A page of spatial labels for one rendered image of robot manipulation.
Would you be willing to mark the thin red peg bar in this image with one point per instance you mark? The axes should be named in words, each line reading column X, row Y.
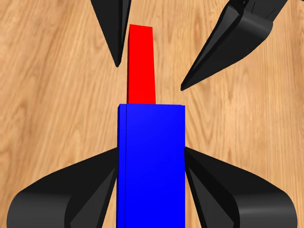
column 141, row 66

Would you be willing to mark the blue hollow socket block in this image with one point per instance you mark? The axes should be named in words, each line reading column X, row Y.
column 152, row 166

